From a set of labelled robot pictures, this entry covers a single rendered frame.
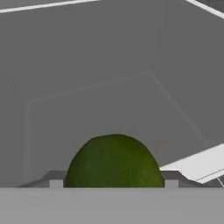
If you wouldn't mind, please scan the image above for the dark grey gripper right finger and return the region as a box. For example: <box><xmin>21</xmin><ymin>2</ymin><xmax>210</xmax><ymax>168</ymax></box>
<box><xmin>159</xmin><ymin>170</ymin><xmax>210</xmax><ymax>188</ymax></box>

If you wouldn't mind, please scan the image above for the white fridge shelf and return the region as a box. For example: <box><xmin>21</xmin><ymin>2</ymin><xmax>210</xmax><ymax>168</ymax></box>
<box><xmin>159</xmin><ymin>143</ymin><xmax>224</xmax><ymax>188</ymax></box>

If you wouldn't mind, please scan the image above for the grey fridge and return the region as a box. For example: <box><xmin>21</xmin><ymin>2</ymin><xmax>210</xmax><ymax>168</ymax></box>
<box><xmin>0</xmin><ymin>0</ymin><xmax>224</xmax><ymax>188</ymax></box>

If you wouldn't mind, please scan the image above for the green lime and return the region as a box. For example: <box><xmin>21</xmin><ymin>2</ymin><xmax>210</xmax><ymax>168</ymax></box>
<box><xmin>64</xmin><ymin>133</ymin><xmax>165</xmax><ymax>188</ymax></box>

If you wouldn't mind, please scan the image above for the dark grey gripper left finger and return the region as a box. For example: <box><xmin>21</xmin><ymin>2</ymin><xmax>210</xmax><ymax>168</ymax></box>
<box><xmin>17</xmin><ymin>171</ymin><xmax>69</xmax><ymax>188</ymax></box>

